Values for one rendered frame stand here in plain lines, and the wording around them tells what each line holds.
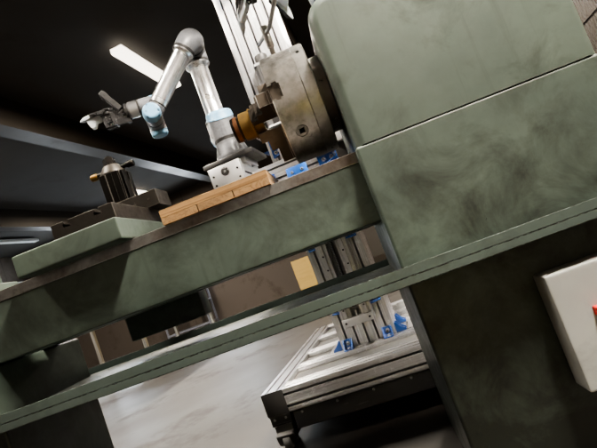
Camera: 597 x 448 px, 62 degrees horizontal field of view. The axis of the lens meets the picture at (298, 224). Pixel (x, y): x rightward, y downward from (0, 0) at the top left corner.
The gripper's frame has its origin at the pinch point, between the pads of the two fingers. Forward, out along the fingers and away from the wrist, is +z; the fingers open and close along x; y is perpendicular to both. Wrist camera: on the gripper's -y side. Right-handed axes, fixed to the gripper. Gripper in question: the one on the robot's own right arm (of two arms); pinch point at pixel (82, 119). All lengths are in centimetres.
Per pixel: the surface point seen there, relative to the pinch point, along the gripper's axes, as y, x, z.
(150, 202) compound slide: 50, -76, -22
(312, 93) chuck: 39, -108, -72
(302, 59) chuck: 29, -106, -73
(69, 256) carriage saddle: 58, -99, -1
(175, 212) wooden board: 56, -101, -29
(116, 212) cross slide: 51, -97, -15
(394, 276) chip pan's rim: 86, -129, -70
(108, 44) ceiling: -123, 241, -8
